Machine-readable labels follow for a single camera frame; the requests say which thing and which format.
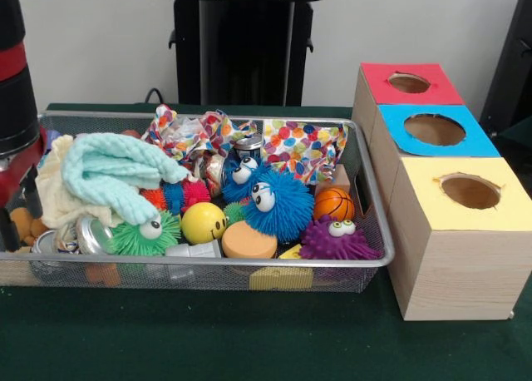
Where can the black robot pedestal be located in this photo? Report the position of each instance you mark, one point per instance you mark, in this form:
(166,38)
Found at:
(241,44)

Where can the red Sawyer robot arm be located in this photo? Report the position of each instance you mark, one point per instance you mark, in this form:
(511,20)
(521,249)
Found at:
(16,106)

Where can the green cloth side table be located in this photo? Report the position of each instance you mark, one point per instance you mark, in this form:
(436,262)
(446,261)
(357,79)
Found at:
(517,144)

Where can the purple spiky ball with eyes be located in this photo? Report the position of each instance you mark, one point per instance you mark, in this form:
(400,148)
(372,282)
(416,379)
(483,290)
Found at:
(332,248)

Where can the small orange basketball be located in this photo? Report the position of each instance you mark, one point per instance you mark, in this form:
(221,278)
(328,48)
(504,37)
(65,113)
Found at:
(334,204)

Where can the dark green tablecloth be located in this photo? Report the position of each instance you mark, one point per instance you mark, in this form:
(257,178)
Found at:
(249,339)

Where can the cream waffle cloth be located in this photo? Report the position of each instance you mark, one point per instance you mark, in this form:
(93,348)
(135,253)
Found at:
(54,189)

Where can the confetti print cloth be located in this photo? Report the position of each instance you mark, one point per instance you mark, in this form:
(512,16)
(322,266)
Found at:
(303,148)

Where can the green spiky ball with eyes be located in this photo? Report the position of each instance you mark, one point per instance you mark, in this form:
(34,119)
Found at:
(133,239)

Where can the dark blue spiky ball with eyes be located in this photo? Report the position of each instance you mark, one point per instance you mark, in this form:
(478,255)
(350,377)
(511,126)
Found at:
(234,187)

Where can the yellow smiley ball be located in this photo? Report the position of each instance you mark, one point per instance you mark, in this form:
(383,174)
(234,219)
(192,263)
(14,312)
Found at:
(201,223)

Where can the shallow mesh bin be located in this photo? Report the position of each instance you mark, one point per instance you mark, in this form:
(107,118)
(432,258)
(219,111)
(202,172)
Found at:
(187,279)

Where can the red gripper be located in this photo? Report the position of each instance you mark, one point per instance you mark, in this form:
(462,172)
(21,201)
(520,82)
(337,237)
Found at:
(12,181)

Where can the wooden three-hole box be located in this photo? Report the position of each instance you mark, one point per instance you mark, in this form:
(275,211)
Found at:
(457,268)

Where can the black upright panel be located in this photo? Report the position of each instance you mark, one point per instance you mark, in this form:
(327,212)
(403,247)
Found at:
(511,65)

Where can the light blue waffle cloth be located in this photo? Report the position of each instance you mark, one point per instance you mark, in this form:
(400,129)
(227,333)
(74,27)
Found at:
(108,164)

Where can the orange foam disc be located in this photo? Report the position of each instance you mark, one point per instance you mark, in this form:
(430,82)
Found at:
(247,243)

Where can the orange plush toy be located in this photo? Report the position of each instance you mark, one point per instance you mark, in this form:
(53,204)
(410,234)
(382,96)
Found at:
(29,227)

